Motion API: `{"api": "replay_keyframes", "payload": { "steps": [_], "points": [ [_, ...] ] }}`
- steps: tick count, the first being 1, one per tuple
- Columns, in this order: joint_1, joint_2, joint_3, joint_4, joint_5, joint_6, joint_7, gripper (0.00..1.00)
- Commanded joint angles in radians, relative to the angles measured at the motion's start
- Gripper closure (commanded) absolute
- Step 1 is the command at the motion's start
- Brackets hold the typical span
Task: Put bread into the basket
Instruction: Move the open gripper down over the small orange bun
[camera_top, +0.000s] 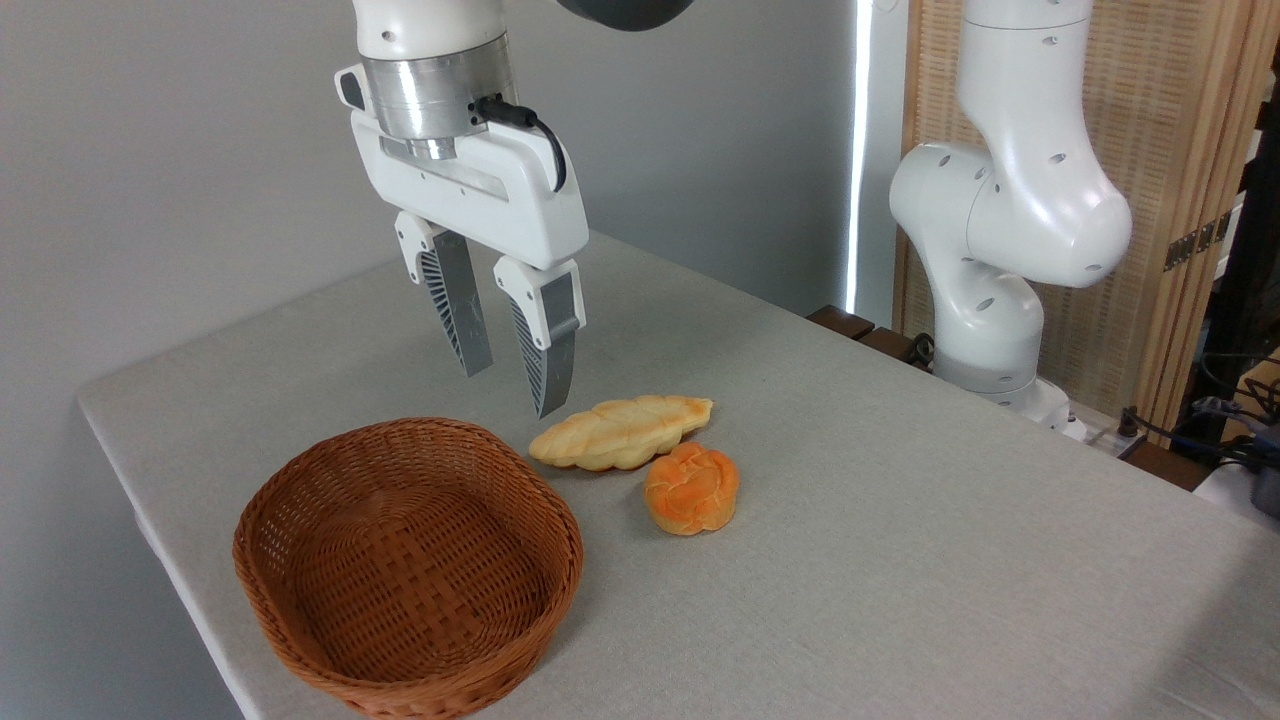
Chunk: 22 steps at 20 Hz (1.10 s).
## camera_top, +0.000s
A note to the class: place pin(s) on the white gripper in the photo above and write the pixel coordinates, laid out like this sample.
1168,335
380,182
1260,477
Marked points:
480,195

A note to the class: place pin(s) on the round orange bread roll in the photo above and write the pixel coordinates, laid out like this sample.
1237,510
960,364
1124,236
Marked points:
692,488

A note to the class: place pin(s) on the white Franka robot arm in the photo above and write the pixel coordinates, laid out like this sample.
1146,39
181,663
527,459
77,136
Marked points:
1020,200

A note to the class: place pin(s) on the long braided pale bread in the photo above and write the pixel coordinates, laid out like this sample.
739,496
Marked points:
620,432

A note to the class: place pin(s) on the brown woven wicker basket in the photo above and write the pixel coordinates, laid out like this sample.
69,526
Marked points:
400,570

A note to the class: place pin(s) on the dark brown wooden block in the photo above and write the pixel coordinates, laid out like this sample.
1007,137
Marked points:
840,320
892,344

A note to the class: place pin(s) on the grey table cloth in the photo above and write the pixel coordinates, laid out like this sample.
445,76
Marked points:
900,560

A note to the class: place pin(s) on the wooden folding screen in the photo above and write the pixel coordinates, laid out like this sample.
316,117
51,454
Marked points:
1170,120

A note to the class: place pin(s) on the black metal screen hinge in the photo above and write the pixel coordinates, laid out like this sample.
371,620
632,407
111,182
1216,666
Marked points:
1197,241

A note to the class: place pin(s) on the black vertical stand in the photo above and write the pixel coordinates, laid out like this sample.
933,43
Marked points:
1250,260

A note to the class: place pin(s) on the dark grey box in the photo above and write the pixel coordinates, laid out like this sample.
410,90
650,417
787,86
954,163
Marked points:
1266,480

